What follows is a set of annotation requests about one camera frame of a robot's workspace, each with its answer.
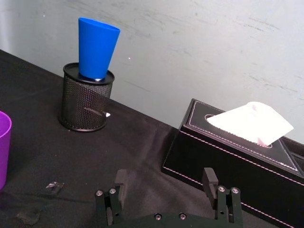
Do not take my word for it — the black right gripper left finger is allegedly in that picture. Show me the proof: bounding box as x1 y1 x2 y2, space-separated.
95 169 130 226

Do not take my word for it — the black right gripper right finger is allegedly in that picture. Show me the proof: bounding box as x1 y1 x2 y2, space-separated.
202 167 243 225

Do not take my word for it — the black leather tissue box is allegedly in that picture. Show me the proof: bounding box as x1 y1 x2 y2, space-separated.
161 98 304 228

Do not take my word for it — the black table cloth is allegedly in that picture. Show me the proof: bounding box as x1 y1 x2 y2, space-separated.
0 48 304 228

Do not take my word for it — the small grey crumpled scrap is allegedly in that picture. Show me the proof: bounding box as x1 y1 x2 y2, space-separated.
46 181 65 191

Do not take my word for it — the white paper tissue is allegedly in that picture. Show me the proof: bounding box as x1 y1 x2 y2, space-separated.
206 101 295 147

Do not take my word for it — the black mesh pen holder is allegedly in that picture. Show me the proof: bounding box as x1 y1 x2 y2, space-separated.
58 62 115 133

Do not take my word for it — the purple plastic cup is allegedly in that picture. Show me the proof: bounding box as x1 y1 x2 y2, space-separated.
0 111 12 192

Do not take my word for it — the blue plastic cup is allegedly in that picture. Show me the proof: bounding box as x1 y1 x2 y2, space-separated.
78 17 121 80

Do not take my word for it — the pale grey wall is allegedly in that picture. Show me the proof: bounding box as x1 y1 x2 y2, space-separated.
0 0 304 144

